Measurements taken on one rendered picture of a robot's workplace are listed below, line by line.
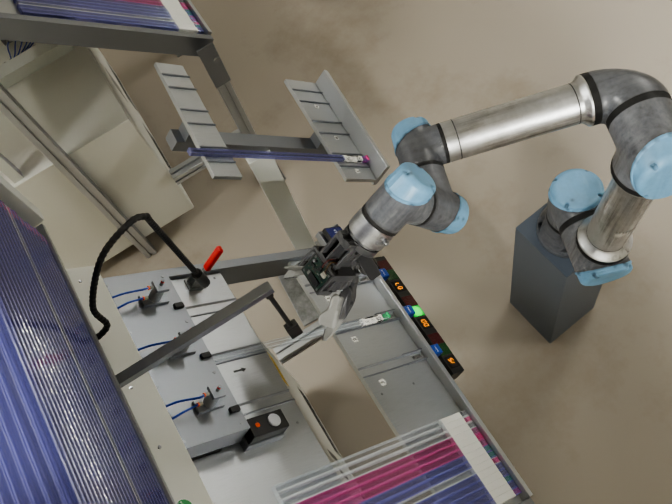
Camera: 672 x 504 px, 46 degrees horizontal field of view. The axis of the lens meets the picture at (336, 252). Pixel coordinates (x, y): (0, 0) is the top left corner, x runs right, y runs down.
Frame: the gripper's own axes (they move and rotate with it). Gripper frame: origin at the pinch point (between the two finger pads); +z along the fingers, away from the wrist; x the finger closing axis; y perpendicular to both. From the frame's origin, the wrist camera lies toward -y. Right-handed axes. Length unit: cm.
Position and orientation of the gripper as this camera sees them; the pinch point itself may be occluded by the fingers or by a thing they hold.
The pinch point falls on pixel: (305, 309)
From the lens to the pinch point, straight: 147.4
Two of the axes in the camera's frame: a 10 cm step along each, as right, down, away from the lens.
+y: -6.3, -0.2, -7.8
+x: 5.0, 7.5, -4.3
